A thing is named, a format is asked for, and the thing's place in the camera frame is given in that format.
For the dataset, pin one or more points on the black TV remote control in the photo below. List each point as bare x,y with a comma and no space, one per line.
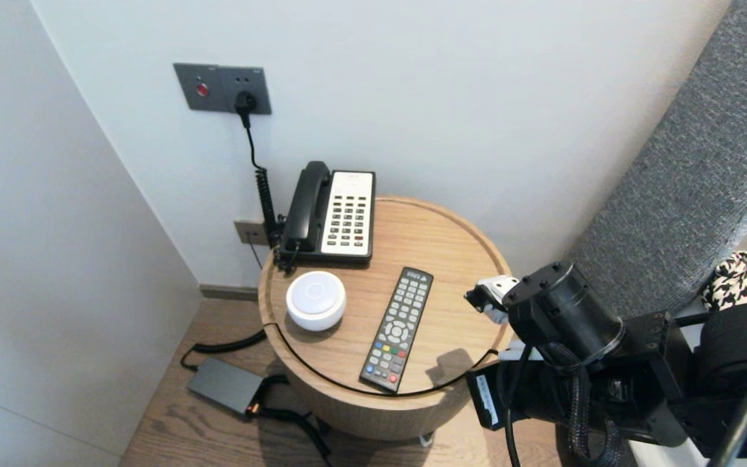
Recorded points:
396,331

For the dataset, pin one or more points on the gray fabric headboard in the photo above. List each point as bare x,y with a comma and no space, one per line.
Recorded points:
691,168

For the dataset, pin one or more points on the white round smart speaker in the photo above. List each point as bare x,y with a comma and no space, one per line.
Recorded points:
315,299

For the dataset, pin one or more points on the black and white telephone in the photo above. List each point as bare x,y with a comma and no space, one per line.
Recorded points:
347,214

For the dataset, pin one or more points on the gray power adapter box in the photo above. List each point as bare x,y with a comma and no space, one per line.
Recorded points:
224,386

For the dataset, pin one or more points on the gray wall switch red button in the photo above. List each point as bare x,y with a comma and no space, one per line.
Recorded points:
197,87

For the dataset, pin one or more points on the gray wall power socket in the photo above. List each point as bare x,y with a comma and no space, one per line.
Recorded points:
253,81

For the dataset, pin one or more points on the black telephone handset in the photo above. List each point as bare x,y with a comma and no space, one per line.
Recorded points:
305,207

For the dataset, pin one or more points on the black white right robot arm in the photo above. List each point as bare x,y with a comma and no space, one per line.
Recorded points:
568,311

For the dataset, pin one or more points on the beige wall phone jack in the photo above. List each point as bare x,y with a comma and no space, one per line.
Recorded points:
250,232

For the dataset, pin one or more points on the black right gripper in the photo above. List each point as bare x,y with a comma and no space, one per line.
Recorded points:
487,402

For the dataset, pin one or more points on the round wooden side table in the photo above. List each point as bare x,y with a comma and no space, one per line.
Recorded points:
438,246

